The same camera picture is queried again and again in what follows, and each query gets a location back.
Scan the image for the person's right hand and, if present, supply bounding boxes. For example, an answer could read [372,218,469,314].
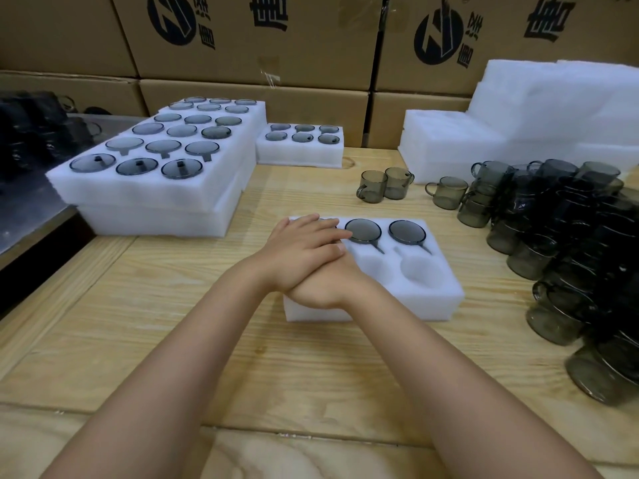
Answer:
[284,251,373,311]

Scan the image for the person's left hand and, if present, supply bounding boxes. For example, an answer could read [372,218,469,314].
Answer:
[259,213,353,294]

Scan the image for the pile of smoky glass mugs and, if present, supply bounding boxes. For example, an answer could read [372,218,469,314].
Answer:
[355,158,639,407]

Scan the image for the stack of white foam trays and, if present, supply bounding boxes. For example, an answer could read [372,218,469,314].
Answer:
[398,58,639,185]

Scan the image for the dark mugs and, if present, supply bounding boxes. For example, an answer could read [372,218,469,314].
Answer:
[0,92,103,180]

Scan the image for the person's right forearm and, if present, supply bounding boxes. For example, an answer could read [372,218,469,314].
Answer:
[344,289,605,479]

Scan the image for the person's left forearm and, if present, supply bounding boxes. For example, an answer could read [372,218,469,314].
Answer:
[42,259,280,479]

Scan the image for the stainless steel table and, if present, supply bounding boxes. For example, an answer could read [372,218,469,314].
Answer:
[0,113,150,255]

